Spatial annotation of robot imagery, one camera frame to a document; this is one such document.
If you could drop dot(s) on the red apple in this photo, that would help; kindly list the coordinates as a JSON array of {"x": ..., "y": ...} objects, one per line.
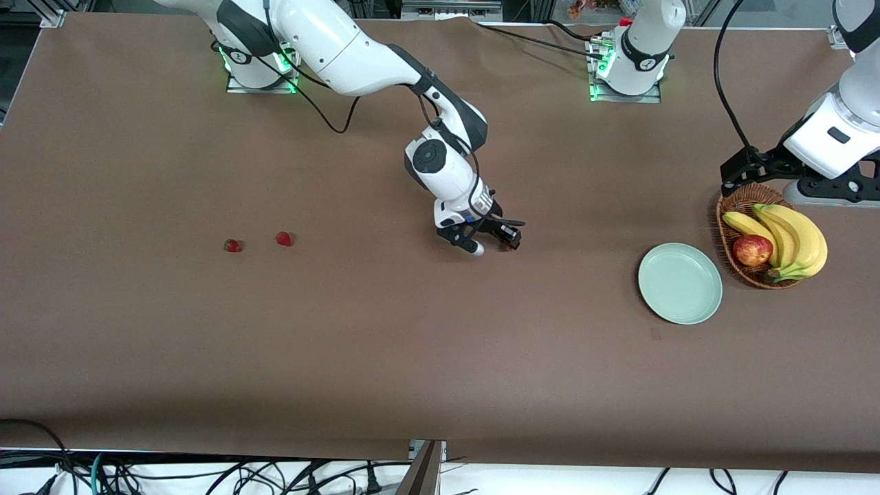
[{"x": 753, "y": 251}]

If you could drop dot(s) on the pale green round plate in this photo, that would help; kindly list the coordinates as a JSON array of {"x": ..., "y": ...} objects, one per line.
[{"x": 680, "y": 283}]

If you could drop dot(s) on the brown wooden post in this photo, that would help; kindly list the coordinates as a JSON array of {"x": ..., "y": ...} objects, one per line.
[{"x": 423, "y": 474}]

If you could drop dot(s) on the aluminium corner profile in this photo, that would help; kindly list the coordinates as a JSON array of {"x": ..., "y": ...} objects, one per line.
[
  {"x": 53, "y": 17},
  {"x": 837, "y": 38}
]

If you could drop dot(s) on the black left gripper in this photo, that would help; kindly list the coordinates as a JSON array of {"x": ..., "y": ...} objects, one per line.
[{"x": 768, "y": 161}]

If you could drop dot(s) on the yellow banana bunch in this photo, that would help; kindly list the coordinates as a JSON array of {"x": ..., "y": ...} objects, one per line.
[{"x": 801, "y": 237}]

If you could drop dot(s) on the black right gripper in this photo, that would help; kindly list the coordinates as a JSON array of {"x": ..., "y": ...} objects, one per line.
[{"x": 496, "y": 220}]

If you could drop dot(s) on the brown table cover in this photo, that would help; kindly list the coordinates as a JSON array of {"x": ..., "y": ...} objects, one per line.
[{"x": 440, "y": 330}]

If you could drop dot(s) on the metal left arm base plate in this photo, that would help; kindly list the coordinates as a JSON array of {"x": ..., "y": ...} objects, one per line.
[{"x": 639, "y": 98}]

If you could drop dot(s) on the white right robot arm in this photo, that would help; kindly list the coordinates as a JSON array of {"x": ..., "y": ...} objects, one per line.
[{"x": 330, "y": 41}]

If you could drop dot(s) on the aluminium frame rail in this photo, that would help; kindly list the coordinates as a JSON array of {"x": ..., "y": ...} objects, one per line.
[{"x": 447, "y": 10}]

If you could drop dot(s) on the brown wicker basket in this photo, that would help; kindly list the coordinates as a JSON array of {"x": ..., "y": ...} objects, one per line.
[{"x": 739, "y": 199}]

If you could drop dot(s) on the black power plug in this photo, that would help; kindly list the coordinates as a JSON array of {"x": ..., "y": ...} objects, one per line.
[{"x": 372, "y": 481}]

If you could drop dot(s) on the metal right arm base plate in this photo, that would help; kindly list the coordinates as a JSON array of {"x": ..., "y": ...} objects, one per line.
[{"x": 240, "y": 88}]

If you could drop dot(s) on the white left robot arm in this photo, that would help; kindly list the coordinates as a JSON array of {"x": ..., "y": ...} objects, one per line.
[{"x": 646, "y": 34}]

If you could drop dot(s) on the orange background objects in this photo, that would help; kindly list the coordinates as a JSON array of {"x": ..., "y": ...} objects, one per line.
[{"x": 577, "y": 8}]

